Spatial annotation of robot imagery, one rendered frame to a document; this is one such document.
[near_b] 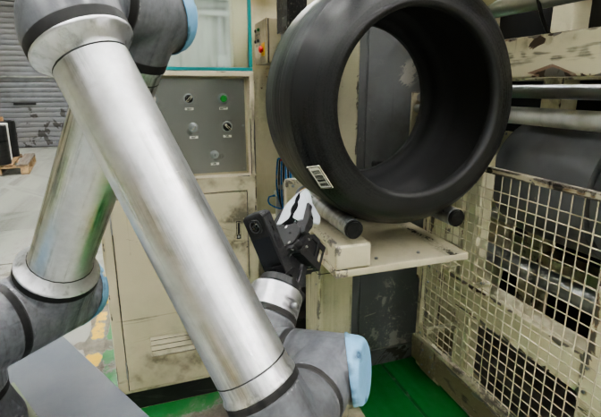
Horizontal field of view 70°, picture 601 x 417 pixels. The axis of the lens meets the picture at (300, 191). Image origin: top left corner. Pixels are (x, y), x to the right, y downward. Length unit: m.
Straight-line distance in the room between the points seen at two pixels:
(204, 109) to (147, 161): 1.12
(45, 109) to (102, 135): 9.87
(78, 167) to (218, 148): 0.91
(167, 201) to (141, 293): 1.24
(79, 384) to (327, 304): 0.77
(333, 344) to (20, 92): 10.06
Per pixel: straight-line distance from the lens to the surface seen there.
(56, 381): 1.14
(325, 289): 1.46
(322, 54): 0.88
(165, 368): 1.85
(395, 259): 1.09
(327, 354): 0.59
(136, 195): 0.48
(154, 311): 1.72
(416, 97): 1.59
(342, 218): 1.00
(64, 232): 0.82
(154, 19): 0.64
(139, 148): 0.48
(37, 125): 10.41
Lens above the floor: 1.22
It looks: 14 degrees down
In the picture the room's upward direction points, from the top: straight up
